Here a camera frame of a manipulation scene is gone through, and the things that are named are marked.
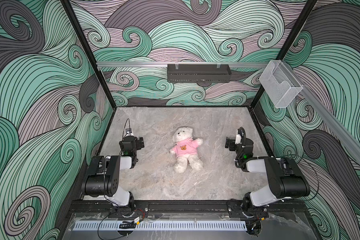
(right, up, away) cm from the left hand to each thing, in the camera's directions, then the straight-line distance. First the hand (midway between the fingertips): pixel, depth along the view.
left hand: (132, 137), depth 94 cm
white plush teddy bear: (+31, -14, -14) cm, 37 cm away
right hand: (+67, 0, -1) cm, 67 cm away
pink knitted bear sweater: (+35, -6, -7) cm, 36 cm away
